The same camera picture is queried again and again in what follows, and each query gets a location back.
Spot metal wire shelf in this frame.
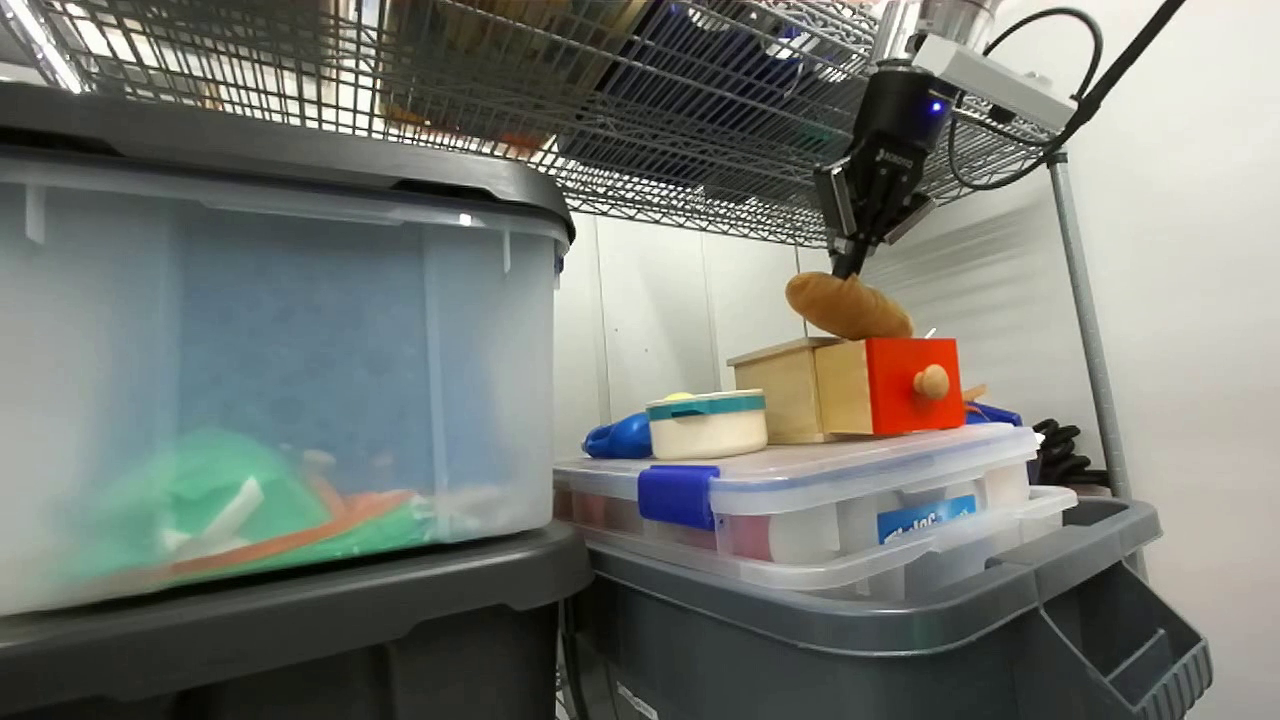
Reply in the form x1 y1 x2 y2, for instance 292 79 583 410
0 0 1071 253

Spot metal shelf pole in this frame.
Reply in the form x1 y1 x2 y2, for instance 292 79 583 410
1039 145 1138 503

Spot red-fronted wooden drawer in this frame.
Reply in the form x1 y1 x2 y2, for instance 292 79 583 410
812 333 974 445

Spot grey tote with flap lid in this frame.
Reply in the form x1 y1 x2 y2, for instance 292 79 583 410
566 496 1218 720

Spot blue plastic toy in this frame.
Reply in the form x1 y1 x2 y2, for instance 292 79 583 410
579 410 657 466
964 398 1029 434

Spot green cloth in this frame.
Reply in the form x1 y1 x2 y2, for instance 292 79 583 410
57 430 433 584

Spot dark grey storage tote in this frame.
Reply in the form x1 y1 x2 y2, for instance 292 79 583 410
0 523 593 720

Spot wooden cup teal rim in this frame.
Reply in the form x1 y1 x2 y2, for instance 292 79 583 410
646 387 772 466

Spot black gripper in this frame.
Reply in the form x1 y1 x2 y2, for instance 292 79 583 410
815 70 955 280

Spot wooden box casing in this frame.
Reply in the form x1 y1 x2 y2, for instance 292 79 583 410
728 333 844 448

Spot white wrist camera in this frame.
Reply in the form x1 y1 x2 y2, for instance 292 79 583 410
912 32 1082 135

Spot clear container blue latch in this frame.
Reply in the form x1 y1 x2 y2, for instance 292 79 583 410
551 421 1047 568

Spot large clear bin grey lid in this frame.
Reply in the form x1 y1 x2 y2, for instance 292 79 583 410
0 83 579 619

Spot brown bread plushy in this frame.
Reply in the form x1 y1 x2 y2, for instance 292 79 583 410
782 269 922 344

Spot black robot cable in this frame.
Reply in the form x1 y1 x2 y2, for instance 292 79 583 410
950 0 1191 195

